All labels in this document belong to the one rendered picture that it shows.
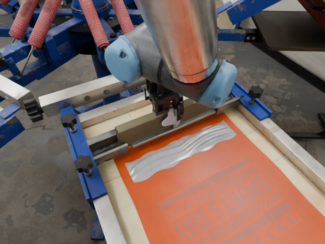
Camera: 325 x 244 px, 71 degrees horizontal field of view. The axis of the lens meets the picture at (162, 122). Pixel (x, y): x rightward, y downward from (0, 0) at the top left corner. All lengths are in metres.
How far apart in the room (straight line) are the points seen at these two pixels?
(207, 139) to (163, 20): 0.55
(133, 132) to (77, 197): 1.18
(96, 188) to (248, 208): 0.39
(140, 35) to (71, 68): 2.41
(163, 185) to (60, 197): 1.24
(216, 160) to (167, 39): 0.51
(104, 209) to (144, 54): 0.38
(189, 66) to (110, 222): 0.42
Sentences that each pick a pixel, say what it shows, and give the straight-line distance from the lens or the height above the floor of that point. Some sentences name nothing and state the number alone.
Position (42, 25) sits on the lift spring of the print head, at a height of 1.10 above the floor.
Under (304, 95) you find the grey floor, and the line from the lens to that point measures 2.67.
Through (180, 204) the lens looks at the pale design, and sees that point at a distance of 0.62.
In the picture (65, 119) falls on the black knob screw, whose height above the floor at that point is 1.06.
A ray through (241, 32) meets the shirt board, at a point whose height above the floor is 0.92.
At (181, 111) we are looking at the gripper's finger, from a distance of 0.61.
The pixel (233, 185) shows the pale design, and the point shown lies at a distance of 0.67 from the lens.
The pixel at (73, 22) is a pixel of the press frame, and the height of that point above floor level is 1.02.
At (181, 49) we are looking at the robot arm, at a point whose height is 1.40.
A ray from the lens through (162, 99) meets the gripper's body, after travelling 0.57.
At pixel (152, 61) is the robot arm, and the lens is 0.38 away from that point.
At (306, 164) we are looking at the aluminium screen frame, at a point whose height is 0.99.
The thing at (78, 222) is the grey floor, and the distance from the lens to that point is 1.69.
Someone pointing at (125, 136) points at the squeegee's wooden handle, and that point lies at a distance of 0.64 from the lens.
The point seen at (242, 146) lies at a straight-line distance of 0.75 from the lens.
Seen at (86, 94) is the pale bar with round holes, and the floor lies 1.03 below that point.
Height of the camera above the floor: 1.54
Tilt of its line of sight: 49 degrees down
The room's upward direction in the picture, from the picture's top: straight up
